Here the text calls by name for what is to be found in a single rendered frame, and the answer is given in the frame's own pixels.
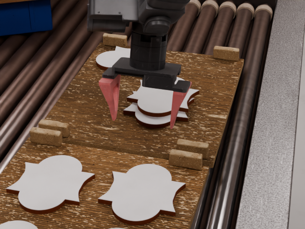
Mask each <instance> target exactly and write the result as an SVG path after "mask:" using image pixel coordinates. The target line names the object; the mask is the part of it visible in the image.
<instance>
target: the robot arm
mask: <svg viewBox="0 0 305 229"><path fill-rule="evenodd" d="M189 2H190V0H88V4H87V7H88V14H87V31H95V32H115V33H125V30H126V27H129V22H132V34H131V48H130V58H127V57H121V58H120V59H119V60H118V61H117V62H116V63H115V64H114V65H113V66H112V67H109V68H108V69H107V70H106V71H105V72H104V73H103V74H102V79H101V80H100V81H99V87H100V89H101V91H102V93H103V95H104V97H105V99H106V101H107V103H108V106H109V110H110V113H111V117H112V120H113V121H115V119H116V117H117V111H118V99H119V88H120V78H121V75H127V76H134V77H141V78H142V87H148V88H154V89H161V90H170V91H173V96H172V110H171V119H170V129H173V127H174V124H175V121H176V117H177V114H178V111H179V108H180V106H181V104H182V102H183V100H184V98H185V96H186V95H187V93H188V91H189V89H190V87H191V85H192V82H190V81H185V80H178V82H177V83H176V84H175V81H176V80H177V75H180V73H181V65H180V64H173V63H166V51H167V35H168V34H167V33H168V30H169V28H170V25H171V24H174V23H176V22H177V21H178V20H179V19H180V18H181V17H182V16H183V15H184V14H185V6H186V5H187V4H188V3H189Z"/></svg>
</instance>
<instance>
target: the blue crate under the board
mask: <svg viewBox="0 0 305 229"><path fill-rule="evenodd" d="M52 29H53V22H52V12H51V2H50V0H30V1H21V2H12V3H3V4H0V36H4V35H15V34H23V33H31V32H39V31H48V30H52Z"/></svg>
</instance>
